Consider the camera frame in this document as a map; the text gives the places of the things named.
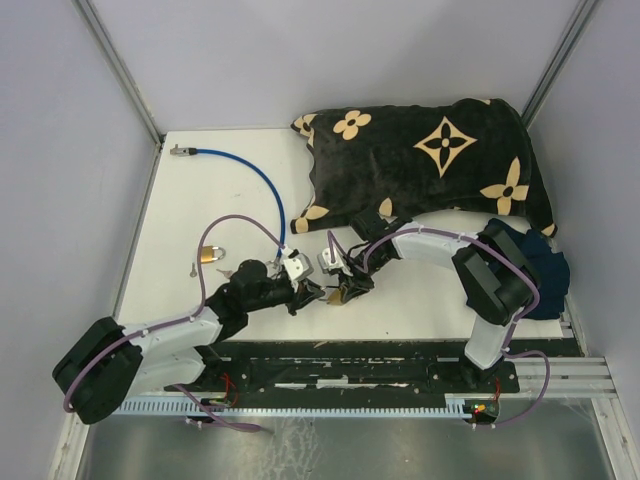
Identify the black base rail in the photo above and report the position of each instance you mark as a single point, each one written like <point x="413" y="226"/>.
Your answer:
<point x="434" y="367"/>

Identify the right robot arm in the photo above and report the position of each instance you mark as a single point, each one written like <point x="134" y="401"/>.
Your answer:
<point x="500" y="284"/>

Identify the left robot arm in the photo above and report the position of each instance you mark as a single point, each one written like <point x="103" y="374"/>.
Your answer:
<point x="111" y="362"/>

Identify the aluminium frame post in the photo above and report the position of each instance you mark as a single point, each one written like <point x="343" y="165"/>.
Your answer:
<point x="100" y="34"/>
<point x="575" y="28"/>

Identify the right aluminium frame post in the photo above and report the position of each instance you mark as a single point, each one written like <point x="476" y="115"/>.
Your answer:
<point x="575" y="28"/>

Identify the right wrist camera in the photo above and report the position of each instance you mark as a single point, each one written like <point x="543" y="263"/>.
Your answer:
<point x="331" y="262"/>

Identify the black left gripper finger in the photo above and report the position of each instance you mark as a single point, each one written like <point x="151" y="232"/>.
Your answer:
<point x="299" y="303"/>
<point x="313" y="289"/>

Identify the black floral patterned blanket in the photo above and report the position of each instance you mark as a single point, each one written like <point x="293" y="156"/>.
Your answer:
<point x="403" y="161"/>

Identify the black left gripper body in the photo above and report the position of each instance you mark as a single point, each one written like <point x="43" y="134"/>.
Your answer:
<point x="297" y="293"/>

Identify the white slotted cable duct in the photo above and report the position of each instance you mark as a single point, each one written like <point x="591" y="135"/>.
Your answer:
<point x="348" y="403"/>

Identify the brass padlock with key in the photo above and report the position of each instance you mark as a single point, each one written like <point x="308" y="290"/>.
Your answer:
<point x="336" y="296"/>

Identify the small brass padlock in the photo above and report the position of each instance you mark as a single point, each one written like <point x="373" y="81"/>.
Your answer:
<point x="210" y="254"/>

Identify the left aluminium frame post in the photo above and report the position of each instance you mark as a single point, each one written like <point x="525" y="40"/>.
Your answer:
<point x="100" y="34"/>

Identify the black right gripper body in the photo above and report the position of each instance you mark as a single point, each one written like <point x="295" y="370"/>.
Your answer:
<point x="360" y="278"/>

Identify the dark blue cloth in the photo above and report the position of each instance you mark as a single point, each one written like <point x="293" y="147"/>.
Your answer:
<point x="552" y="267"/>

